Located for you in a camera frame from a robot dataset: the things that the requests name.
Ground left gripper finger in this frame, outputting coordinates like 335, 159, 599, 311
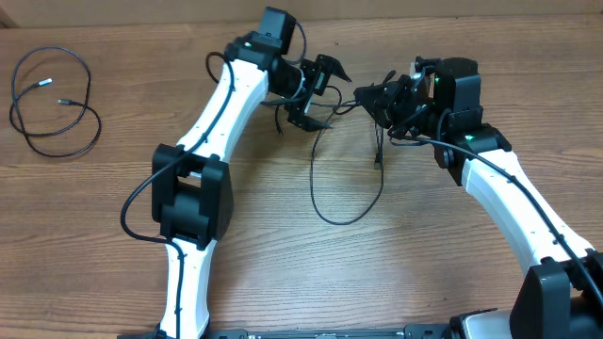
294, 114, 332, 132
316, 54, 351, 82

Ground black usb cables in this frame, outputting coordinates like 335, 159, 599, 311
308, 69, 398, 226

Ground separated black usb cable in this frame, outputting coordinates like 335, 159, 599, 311
8, 45, 103, 158

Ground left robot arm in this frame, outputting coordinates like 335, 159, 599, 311
152, 8, 348, 338

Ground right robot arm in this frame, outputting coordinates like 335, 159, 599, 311
353, 56, 602, 339

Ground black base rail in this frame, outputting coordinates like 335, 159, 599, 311
117, 323, 472, 339

